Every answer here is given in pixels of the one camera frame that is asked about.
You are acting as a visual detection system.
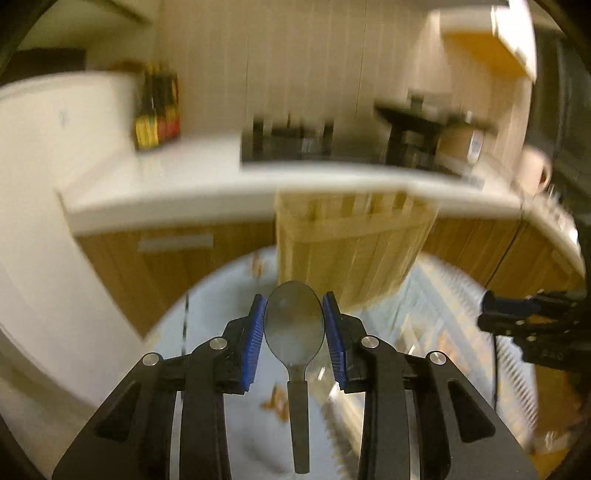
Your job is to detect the black frying pan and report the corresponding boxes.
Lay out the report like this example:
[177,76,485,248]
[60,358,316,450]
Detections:
[373,94,500,135]

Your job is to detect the white electric kettle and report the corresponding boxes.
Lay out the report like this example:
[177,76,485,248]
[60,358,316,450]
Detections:
[516,145,552,196]

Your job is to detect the white refrigerator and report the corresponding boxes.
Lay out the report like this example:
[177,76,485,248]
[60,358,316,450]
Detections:
[1,72,142,405]

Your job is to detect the dark soy sauce bottle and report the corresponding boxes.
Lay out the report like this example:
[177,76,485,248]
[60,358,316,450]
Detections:
[134,64,158,151]

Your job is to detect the black gas stove top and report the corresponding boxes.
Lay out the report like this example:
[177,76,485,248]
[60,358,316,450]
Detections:
[240,115,388,165]

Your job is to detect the grey plastic spoon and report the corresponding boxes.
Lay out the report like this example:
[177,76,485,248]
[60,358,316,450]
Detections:
[264,281,325,475]

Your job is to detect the white wall cabinet orange underside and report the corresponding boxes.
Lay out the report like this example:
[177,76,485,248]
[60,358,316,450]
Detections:
[439,1,537,83]

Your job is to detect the pink rice cooker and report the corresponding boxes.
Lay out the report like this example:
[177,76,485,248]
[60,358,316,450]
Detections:
[437,126,485,165]

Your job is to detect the wooden base cabinets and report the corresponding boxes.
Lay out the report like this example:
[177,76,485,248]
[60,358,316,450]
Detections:
[75,218,585,336]

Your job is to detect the beige plastic utensil basket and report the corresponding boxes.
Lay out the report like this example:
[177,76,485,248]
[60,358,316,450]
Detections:
[274,190,440,309]

